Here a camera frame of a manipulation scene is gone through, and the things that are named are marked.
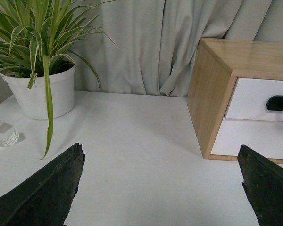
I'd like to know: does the black drawer handle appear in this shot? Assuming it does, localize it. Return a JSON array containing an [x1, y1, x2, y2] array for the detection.
[[266, 95, 283, 112]]

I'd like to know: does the grey fabric curtain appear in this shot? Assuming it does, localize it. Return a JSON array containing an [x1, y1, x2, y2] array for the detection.
[[70, 0, 283, 97]]

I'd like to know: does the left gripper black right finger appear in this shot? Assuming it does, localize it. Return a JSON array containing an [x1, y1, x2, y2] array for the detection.
[[237, 145, 283, 226]]

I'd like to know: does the white drawer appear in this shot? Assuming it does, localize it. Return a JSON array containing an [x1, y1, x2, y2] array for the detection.
[[225, 78, 283, 122], [211, 118, 283, 159]]

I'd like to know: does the white adhesive tape strip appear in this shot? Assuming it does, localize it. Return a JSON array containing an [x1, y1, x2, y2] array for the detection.
[[0, 119, 19, 148]]

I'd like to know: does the white plastic plant pot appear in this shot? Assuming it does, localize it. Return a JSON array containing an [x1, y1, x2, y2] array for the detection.
[[0, 61, 76, 120]]

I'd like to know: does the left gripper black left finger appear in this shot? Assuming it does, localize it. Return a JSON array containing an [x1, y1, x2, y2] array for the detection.
[[0, 143, 85, 226]]

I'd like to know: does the wooden drawer cabinet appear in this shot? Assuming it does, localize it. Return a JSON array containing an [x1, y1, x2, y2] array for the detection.
[[187, 38, 283, 164]]

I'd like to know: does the green spider plant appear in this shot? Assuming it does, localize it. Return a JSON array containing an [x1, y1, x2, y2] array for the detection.
[[0, 0, 104, 146]]

